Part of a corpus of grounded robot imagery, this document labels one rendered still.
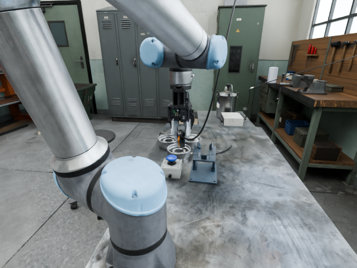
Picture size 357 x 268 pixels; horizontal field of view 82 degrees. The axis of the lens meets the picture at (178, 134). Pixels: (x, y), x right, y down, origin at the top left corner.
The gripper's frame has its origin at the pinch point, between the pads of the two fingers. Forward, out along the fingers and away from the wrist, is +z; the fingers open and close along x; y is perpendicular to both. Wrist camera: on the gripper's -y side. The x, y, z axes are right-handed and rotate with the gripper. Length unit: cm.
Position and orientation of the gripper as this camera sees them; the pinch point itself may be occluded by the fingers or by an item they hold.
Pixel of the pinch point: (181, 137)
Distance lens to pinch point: 77.3
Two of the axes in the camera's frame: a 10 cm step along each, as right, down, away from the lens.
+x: 9.9, 0.6, -1.6
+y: -1.7, 3.6, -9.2
